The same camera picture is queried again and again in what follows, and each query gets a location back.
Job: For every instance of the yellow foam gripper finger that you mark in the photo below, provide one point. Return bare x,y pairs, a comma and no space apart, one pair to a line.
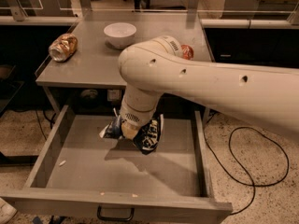
129,131

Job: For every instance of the black drawer handle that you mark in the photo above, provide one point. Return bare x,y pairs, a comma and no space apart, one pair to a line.
115,214

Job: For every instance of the white ceramic bowl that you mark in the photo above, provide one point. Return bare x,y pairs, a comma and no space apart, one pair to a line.
120,34

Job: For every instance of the grey open drawer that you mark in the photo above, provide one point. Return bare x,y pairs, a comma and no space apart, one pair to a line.
170,184

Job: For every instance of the blue chip bag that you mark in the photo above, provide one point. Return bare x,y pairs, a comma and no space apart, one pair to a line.
148,137

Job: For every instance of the crushed orange soda can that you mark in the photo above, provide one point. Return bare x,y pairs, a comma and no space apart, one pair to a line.
187,52

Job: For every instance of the grey metal counter table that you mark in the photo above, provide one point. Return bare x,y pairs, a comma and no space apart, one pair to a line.
95,63

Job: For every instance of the white wall outlet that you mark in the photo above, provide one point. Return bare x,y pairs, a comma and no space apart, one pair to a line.
113,95

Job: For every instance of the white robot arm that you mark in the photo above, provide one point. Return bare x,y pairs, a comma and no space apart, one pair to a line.
263,96

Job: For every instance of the crushed gold soda can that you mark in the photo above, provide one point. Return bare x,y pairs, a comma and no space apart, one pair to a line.
63,47

